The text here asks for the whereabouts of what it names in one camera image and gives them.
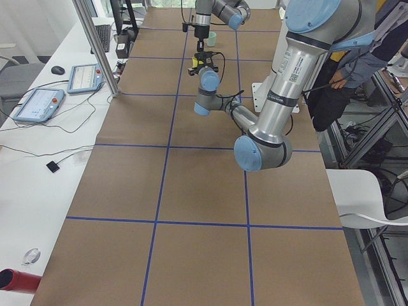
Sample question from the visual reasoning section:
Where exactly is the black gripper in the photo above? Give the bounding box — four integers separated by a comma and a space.
194, 52, 219, 74
194, 24, 208, 52

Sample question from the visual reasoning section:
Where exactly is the yellow plastic cup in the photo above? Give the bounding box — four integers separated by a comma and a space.
192, 57, 204, 69

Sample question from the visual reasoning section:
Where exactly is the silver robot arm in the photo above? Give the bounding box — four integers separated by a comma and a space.
188, 1, 377, 171
193, 0, 251, 52

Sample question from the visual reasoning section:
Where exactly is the pale green plastic cup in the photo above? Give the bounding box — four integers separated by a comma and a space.
207, 31, 217, 47

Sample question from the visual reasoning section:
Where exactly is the black mini computer box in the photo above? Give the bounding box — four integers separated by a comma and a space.
115, 34, 129, 59

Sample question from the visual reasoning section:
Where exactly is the black computer monitor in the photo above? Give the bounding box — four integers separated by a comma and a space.
110, 0, 139, 35

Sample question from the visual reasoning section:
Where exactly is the black keyboard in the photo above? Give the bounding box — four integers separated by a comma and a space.
95, 24, 111, 52

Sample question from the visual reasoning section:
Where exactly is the far blue teach pendant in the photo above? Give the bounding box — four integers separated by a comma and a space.
67, 63, 104, 94

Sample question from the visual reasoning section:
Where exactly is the blue teach pendant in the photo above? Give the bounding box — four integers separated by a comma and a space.
13, 87, 65, 123
67, 63, 104, 94

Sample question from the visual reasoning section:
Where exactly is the seated person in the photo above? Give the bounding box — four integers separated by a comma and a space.
307, 1, 407, 132

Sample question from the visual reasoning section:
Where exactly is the black computer mouse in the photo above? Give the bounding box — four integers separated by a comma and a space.
50, 66, 65, 75

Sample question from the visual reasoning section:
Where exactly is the near blue teach pendant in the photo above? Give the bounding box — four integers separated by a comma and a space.
13, 87, 65, 123

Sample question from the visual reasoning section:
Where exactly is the grey office chair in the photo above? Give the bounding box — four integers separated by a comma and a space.
1, 56, 45, 112

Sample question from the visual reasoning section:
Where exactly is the small black sensor pad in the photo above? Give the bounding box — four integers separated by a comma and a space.
46, 161, 60, 173

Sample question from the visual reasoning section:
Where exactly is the white plastic chair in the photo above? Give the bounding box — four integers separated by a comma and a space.
326, 169, 407, 230

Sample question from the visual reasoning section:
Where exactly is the clear tape roll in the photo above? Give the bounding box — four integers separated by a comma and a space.
22, 248, 41, 265

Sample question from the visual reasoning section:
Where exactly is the red cylinder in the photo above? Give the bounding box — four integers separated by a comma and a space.
1, 268, 41, 294

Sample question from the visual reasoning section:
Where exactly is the aluminium frame post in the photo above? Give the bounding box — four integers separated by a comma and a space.
72, 0, 119, 98

